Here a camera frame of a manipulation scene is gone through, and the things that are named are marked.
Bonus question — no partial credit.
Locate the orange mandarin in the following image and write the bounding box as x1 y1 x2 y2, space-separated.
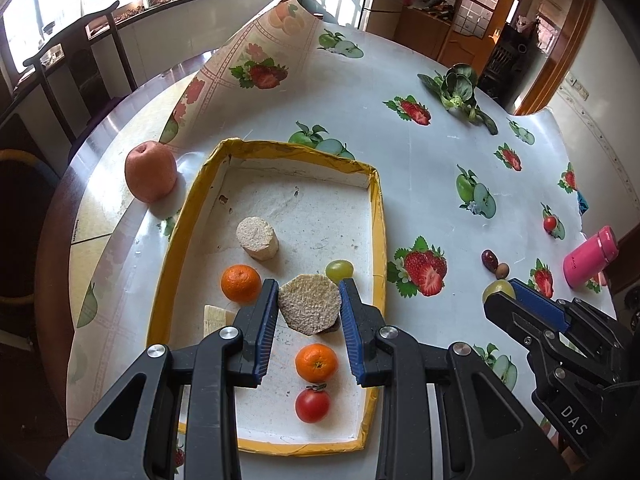
220 264 262 304
295 344 338 384

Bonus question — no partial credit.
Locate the green grape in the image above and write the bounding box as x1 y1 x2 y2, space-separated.
482 280 516 302
326 260 354 284

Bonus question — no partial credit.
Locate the large red tomato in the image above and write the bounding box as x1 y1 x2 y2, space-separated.
295 384 331 424

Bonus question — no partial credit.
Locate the white foam tray yellow rim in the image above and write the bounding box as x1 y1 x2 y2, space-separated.
148 139 387 456

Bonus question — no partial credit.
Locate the small dark plum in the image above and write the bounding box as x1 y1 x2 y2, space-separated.
323 316 341 334

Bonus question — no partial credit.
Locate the person right hand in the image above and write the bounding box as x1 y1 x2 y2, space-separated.
539 417 585 474

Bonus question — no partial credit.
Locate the pink thermos bottle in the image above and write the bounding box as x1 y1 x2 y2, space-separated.
562 226 620 289

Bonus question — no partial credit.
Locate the small cherry tomato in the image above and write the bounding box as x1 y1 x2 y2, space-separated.
544 216 558 233

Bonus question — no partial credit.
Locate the fruit print tablecloth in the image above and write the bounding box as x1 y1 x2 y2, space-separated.
66 0 616 480

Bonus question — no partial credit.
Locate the red apple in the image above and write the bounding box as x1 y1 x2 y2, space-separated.
125 141 177 204

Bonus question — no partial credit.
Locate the green leafy vegetable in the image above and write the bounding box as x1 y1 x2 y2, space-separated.
418 63 498 136

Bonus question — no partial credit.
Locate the dark wooden chair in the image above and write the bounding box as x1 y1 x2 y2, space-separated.
23 0 138 148

